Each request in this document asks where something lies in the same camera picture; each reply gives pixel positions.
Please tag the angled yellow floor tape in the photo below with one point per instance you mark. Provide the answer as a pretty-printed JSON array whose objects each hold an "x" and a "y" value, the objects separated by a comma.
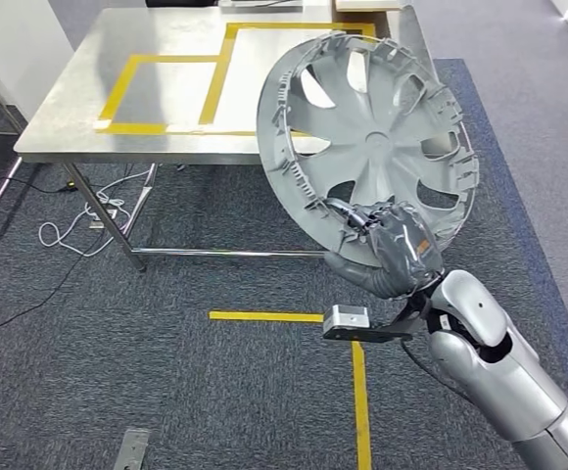
[{"x": 361, "y": 402}]

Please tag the yellow tape outline on workbench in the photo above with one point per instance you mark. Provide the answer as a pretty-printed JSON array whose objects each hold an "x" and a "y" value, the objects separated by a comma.
[{"x": 215, "y": 84}]

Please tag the silver plastic wheel hubcap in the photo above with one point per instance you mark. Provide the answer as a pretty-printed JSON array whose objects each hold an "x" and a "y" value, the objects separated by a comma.
[{"x": 377, "y": 143}]

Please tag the dark flat plate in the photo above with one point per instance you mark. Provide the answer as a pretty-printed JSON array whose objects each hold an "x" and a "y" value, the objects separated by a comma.
[{"x": 131, "y": 449}]

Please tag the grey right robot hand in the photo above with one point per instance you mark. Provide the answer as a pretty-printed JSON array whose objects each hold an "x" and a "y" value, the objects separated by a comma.
[{"x": 406, "y": 253}]

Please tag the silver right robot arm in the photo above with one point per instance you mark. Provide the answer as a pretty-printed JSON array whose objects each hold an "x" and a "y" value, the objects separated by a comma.
[{"x": 499, "y": 370}]

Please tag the stainless steel workbench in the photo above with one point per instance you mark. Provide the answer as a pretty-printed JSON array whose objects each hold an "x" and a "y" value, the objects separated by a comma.
[{"x": 166, "y": 91}]

